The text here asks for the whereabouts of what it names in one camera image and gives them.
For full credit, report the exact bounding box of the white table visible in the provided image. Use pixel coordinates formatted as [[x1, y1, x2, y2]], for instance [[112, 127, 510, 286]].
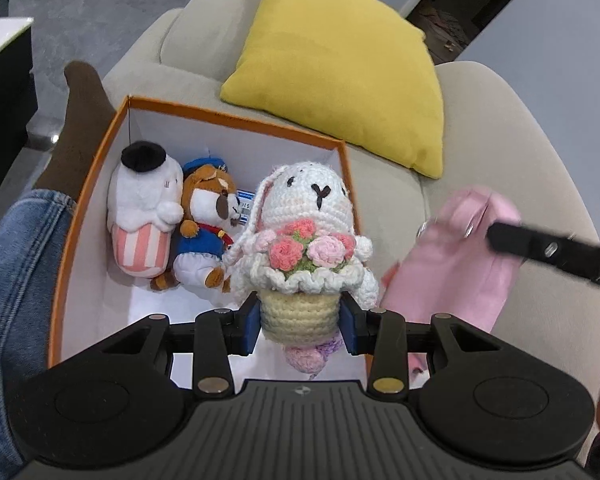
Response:
[[0, 16, 35, 69]]

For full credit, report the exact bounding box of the dark cabinet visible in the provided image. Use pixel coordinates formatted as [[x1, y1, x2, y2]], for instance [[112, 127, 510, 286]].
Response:
[[0, 25, 39, 223]]

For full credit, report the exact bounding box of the white crocheted bunny with flowers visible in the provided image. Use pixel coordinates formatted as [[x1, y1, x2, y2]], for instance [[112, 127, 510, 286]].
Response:
[[225, 161, 381, 379]]

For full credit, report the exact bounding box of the orange cardboard box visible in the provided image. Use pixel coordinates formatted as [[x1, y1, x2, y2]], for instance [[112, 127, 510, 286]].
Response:
[[46, 95, 373, 392]]

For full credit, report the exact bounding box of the person's foot in brown sock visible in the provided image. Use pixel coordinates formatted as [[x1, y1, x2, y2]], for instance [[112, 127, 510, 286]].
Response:
[[32, 60, 117, 202]]

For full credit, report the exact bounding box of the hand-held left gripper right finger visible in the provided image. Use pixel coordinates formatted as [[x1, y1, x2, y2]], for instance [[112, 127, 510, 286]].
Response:
[[340, 292, 506, 396]]

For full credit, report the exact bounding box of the person's leg in blue jeans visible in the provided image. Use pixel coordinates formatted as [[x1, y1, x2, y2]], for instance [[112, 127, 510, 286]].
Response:
[[0, 189, 78, 466]]

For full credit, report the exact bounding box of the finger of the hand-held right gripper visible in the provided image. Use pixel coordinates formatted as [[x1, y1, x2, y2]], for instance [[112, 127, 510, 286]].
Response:
[[485, 221, 600, 293]]

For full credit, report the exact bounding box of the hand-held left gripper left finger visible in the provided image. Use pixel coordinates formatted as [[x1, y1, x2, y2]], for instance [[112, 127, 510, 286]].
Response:
[[100, 292, 261, 397]]

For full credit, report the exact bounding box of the white plush with striped pants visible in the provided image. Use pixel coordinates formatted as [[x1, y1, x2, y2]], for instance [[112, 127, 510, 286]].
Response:
[[106, 141, 185, 280]]

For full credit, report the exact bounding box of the brown plush in blue uniform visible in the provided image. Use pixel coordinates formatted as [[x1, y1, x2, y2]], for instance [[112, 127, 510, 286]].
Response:
[[150, 157, 243, 294]]

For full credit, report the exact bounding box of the pink cloth pouch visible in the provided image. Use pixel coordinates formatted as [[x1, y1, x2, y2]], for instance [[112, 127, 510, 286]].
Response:
[[380, 186, 523, 377]]

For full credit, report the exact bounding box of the yellow pillow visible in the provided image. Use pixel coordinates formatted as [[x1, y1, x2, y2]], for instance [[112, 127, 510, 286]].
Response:
[[220, 0, 443, 180]]

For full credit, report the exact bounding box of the blue and white tag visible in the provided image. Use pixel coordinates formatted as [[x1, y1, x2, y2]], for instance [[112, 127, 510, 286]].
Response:
[[236, 189, 255, 226]]

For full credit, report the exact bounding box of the beige sofa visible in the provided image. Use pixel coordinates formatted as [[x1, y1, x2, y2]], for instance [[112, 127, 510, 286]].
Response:
[[101, 0, 600, 403]]

